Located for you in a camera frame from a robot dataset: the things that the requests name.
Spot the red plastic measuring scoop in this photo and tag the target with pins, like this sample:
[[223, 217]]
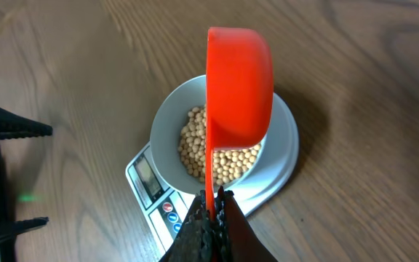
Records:
[[239, 94]]

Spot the white digital kitchen scale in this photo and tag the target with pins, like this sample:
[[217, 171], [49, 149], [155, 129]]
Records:
[[164, 208]]

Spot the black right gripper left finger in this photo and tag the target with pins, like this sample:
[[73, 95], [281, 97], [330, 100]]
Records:
[[194, 240]]

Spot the light grey round bowl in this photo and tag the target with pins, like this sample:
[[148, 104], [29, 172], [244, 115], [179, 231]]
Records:
[[165, 136]]

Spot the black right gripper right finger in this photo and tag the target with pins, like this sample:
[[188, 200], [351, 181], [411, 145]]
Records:
[[235, 239]]

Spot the soybeans pile in bowl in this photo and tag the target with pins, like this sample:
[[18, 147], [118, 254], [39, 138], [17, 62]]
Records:
[[227, 165]]

